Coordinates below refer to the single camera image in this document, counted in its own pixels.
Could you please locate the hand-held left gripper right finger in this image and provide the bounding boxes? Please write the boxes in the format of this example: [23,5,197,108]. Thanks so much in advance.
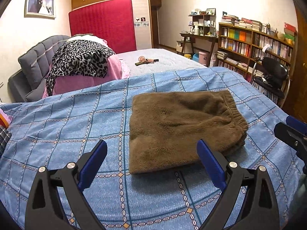
[197,139,280,230]

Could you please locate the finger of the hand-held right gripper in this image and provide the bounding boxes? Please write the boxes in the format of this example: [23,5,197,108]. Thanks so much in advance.
[286,115,307,137]
[274,123,307,160]

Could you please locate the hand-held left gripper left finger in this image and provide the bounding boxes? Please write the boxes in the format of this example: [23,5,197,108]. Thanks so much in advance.
[25,139,107,230]

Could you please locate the brown fleece pants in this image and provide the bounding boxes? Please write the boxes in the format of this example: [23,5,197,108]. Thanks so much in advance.
[129,90,249,175]

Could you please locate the blue checked blanket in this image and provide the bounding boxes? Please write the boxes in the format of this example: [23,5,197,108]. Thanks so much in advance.
[0,67,307,230]

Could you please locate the brown wooden door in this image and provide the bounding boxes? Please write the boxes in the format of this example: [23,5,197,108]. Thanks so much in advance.
[283,2,307,115]

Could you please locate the black office chair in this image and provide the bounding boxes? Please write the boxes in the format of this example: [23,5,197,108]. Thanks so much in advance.
[245,57,290,106]

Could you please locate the dark plaid folded cloth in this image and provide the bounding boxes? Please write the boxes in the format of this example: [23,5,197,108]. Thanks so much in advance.
[0,125,12,160]

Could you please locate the wooden bookshelf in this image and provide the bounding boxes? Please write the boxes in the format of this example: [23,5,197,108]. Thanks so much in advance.
[217,22,298,101]

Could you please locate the pink blanket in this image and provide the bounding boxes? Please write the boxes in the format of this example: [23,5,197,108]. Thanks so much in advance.
[42,37,131,99]

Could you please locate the pink cloth with orange band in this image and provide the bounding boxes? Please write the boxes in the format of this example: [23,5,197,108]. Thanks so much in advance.
[0,109,12,128]

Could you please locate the leopard print blanket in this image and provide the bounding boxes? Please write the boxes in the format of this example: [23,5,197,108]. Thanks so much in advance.
[45,39,116,97]

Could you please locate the pink bin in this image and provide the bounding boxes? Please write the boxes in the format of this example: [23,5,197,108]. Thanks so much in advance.
[192,53,208,65]

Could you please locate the pale grey bed sheet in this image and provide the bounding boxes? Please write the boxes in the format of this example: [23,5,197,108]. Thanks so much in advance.
[116,48,208,79]

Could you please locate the stack of books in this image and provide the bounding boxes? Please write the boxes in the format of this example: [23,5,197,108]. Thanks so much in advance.
[221,14,263,31]

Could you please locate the grey padded headboard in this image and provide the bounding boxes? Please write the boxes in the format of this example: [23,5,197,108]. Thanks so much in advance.
[8,35,72,103]

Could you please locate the white storage box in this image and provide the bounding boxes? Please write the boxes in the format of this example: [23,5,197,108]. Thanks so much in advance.
[176,40,195,54]

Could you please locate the wooden desk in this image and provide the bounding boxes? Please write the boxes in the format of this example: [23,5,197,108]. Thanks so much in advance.
[179,32,219,65]

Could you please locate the white wardrobe door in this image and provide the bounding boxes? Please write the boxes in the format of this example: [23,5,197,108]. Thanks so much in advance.
[131,0,153,51]

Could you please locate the wooden desktop shelf unit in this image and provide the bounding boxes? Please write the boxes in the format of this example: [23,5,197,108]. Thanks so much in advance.
[188,14,217,36]

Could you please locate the red upright mattress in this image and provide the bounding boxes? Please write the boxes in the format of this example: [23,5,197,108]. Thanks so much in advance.
[68,0,137,53]

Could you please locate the framed wall photo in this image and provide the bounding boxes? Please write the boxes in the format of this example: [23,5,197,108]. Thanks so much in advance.
[24,0,56,20]

